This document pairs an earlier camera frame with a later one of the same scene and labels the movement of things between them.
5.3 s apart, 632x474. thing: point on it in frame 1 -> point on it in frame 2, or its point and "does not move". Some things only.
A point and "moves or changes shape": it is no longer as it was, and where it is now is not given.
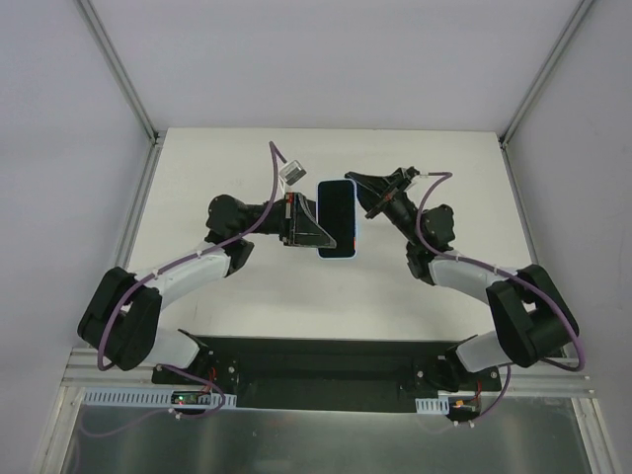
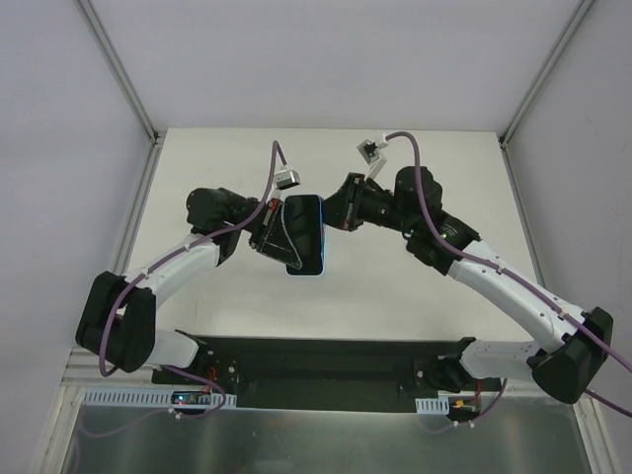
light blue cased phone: (337, 214) moves or changes shape
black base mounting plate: (328, 373) does not move
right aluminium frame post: (543, 72) does not move
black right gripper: (388, 196) -> (353, 201)
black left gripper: (288, 218) -> (264, 225)
